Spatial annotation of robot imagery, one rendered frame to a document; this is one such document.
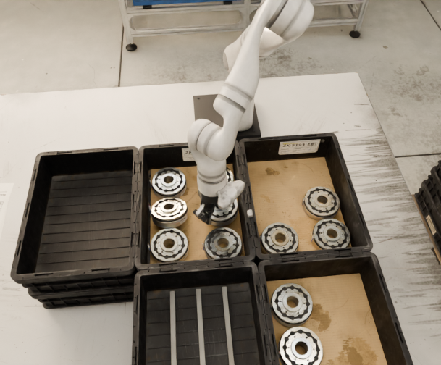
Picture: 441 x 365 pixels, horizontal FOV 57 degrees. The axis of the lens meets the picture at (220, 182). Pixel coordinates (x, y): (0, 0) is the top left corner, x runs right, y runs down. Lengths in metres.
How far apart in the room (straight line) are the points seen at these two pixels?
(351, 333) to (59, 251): 0.80
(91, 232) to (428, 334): 0.98
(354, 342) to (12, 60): 2.90
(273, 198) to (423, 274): 0.51
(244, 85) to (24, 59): 2.59
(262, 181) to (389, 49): 2.23
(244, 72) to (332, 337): 0.66
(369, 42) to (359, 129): 1.76
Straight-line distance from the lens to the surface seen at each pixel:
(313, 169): 1.33
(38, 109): 1.81
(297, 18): 0.92
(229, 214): 1.15
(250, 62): 0.89
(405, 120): 2.83
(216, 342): 1.07
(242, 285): 1.11
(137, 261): 1.05
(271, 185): 1.27
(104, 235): 1.22
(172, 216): 1.15
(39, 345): 1.30
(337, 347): 1.10
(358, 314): 1.14
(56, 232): 1.26
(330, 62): 3.10
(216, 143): 0.86
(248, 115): 1.46
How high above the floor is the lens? 1.87
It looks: 55 degrees down
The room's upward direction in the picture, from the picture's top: straight up
